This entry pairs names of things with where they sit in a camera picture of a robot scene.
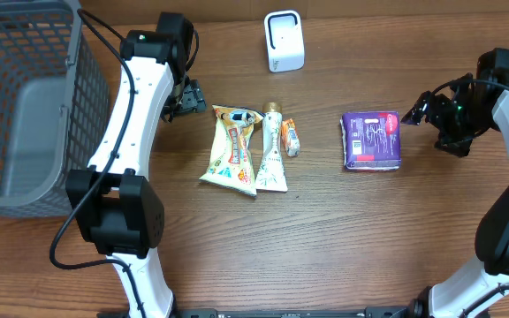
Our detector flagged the cream snack bag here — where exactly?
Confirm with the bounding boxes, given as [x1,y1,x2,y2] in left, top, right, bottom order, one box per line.
[199,104,264,197]

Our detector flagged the red purple tissue pack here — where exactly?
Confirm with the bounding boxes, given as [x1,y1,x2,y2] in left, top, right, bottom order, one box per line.
[340,111,401,171]

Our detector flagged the small orange candy pack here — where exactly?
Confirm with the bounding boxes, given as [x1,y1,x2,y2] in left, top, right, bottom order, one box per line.
[281,118,300,157]

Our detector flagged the white cream tube gold cap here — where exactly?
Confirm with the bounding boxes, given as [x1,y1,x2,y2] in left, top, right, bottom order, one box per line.
[255,102,288,193]

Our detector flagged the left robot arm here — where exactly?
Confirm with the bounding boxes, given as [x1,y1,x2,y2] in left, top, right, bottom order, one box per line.
[65,12,206,317]

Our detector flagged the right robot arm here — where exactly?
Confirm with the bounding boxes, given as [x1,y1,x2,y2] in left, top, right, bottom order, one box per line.
[397,48,509,317]

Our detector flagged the grey plastic shopping basket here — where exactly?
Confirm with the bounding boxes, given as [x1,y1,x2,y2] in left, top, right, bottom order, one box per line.
[0,1,110,217]

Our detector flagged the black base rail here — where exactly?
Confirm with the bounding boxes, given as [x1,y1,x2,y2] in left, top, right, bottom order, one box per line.
[169,306,413,318]

